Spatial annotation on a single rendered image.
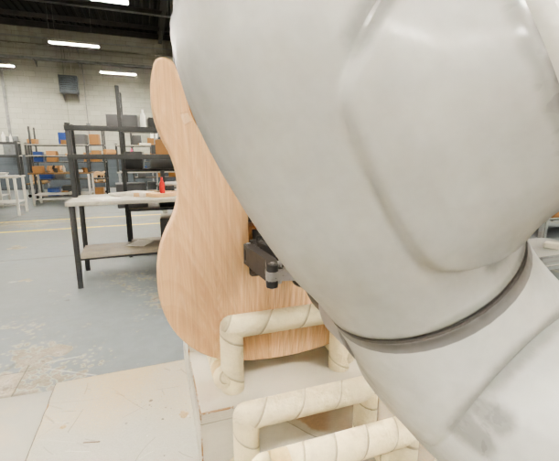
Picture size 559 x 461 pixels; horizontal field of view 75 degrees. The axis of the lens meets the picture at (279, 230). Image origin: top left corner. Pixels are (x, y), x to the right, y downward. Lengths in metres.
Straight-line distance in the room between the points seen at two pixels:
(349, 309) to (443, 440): 0.08
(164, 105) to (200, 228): 0.16
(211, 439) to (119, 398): 0.25
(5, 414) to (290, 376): 0.52
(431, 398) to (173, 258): 0.38
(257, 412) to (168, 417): 0.24
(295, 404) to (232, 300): 0.16
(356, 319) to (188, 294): 0.37
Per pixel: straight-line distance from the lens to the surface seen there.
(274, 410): 0.49
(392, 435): 0.47
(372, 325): 0.16
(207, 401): 0.55
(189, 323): 0.52
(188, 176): 0.48
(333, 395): 0.51
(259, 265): 0.40
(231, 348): 0.52
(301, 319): 0.53
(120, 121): 5.17
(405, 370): 0.18
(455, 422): 0.19
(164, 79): 0.48
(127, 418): 0.71
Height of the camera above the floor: 1.35
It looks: 12 degrees down
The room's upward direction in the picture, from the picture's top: straight up
